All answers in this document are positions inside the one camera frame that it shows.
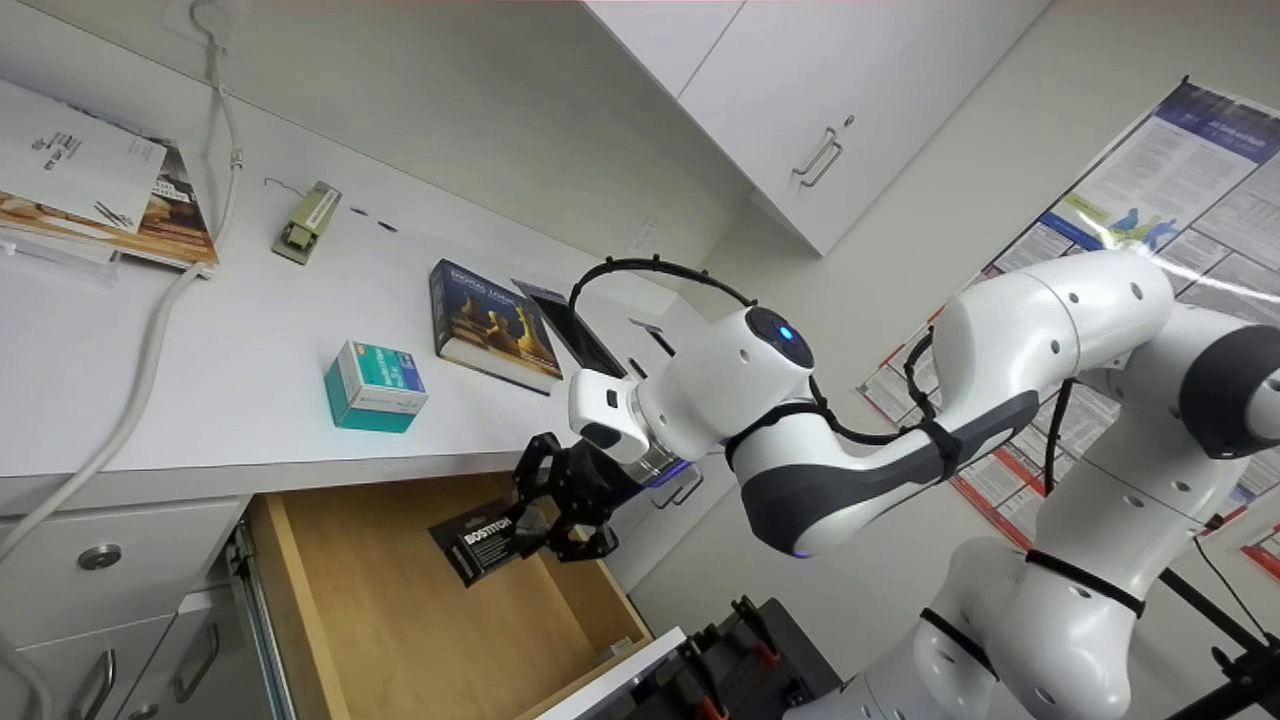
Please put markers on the white lower drawer front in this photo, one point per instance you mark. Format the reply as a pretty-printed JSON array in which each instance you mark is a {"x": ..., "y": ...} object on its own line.
[{"x": 147, "y": 664}]

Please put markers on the white lower cabinet door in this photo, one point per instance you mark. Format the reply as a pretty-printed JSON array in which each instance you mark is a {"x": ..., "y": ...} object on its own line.
[{"x": 664, "y": 524}]

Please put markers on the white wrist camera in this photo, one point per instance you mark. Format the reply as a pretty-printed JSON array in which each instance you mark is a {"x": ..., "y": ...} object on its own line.
[{"x": 600, "y": 401}]

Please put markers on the white locked drawer front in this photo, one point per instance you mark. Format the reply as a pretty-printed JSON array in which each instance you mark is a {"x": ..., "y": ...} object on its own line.
[{"x": 163, "y": 560}]

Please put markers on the white upper cabinet door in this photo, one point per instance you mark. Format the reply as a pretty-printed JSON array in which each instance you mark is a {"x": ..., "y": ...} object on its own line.
[
  {"x": 785, "y": 66},
  {"x": 660, "y": 33},
  {"x": 927, "y": 92}
]

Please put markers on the black tripod stand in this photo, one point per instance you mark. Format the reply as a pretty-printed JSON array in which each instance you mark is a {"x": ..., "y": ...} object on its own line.
[{"x": 1246, "y": 672}]

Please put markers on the blue cover book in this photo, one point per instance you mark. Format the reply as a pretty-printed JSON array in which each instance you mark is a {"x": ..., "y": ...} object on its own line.
[{"x": 493, "y": 323}]

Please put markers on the wooden drawer white front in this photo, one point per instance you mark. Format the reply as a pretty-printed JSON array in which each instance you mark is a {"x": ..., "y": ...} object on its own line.
[{"x": 384, "y": 625}]

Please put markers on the small black box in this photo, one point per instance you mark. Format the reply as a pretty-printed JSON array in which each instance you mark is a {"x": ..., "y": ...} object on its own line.
[{"x": 473, "y": 546}]

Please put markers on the paper magazine stack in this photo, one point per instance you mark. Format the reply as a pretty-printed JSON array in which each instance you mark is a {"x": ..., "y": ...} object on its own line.
[{"x": 94, "y": 185}]

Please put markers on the small teal box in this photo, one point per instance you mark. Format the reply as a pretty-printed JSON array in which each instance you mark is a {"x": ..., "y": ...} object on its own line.
[{"x": 373, "y": 385}]

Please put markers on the white cabinet door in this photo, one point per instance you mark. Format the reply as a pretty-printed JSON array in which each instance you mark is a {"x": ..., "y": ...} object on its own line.
[
  {"x": 664, "y": 524},
  {"x": 660, "y": 33},
  {"x": 927, "y": 92},
  {"x": 785, "y": 66}
]

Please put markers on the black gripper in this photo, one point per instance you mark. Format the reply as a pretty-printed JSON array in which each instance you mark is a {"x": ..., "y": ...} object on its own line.
[{"x": 577, "y": 501}]

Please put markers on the blue header wall poster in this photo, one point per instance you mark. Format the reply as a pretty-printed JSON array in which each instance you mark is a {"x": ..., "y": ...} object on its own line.
[{"x": 1174, "y": 175}]

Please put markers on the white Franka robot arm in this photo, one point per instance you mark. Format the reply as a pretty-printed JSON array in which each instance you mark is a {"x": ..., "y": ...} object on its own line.
[{"x": 1042, "y": 334}]

